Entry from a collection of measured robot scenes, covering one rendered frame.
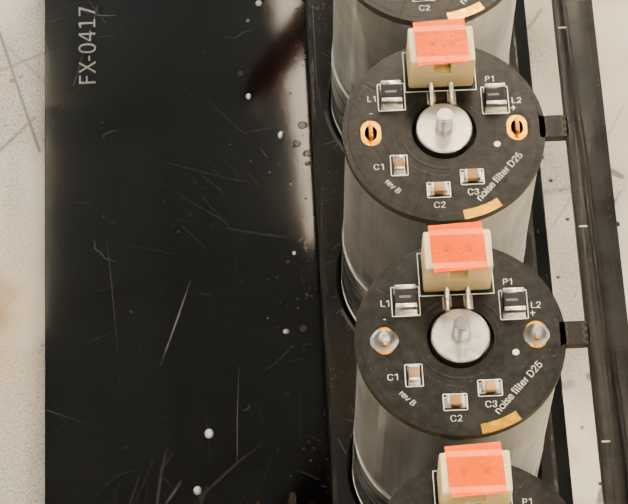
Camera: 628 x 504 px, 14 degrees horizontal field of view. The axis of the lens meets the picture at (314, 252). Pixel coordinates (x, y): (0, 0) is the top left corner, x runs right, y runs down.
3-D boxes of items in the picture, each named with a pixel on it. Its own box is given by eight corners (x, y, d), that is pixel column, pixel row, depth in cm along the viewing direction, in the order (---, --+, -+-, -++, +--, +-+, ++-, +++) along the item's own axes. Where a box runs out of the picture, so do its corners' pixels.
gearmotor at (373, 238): (345, 387, 35) (349, 219, 31) (336, 230, 36) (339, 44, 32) (521, 380, 35) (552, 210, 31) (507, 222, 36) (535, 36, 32)
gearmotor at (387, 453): (356, 580, 34) (362, 434, 29) (346, 411, 35) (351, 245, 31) (539, 572, 34) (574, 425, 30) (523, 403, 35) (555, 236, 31)
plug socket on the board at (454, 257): (424, 313, 30) (426, 288, 30) (419, 248, 31) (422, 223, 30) (491, 310, 30) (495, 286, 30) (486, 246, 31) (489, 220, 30)
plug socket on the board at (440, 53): (409, 108, 32) (411, 80, 31) (405, 48, 32) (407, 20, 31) (474, 105, 32) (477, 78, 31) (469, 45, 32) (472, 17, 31)
